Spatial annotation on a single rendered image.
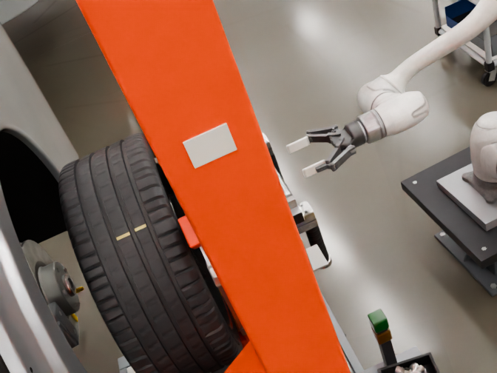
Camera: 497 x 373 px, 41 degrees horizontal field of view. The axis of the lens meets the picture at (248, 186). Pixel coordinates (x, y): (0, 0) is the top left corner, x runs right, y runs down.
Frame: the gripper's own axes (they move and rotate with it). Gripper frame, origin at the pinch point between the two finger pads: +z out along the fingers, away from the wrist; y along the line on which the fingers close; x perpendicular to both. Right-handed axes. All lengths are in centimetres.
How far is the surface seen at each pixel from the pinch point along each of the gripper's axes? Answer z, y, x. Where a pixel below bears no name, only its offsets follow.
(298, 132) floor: -26, 128, -83
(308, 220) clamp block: 8.7, -36.4, 10.5
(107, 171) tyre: 47, -19, 35
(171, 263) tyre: 41, -43, 22
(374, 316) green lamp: 3, -49, -17
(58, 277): 74, -13, 8
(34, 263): 78, -8, 12
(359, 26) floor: -97, 204, -83
